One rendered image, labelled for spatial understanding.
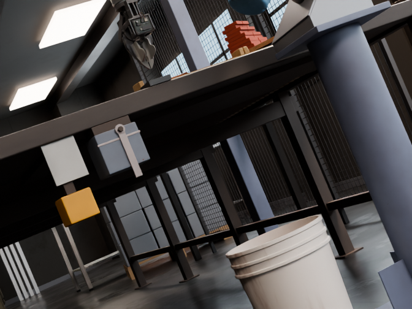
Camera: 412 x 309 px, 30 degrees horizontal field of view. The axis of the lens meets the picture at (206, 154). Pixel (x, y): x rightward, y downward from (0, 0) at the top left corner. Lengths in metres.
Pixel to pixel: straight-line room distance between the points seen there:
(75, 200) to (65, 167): 0.10
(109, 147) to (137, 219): 5.43
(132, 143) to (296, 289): 0.62
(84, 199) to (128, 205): 5.48
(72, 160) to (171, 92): 0.38
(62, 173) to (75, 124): 0.15
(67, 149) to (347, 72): 0.84
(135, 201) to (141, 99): 5.37
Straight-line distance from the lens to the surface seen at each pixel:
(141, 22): 2.34
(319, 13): 2.25
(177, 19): 4.72
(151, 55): 2.38
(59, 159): 2.19
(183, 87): 2.36
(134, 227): 7.63
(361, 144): 2.30
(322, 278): 2.17
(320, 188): 3.78
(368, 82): 2.30
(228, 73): 2.44
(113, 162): 2.21
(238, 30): 3.56
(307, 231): 2.15
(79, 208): 2.16
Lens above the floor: 0.58
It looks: 2 degrees up
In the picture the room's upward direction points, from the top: 23 degrees counter-clockwise
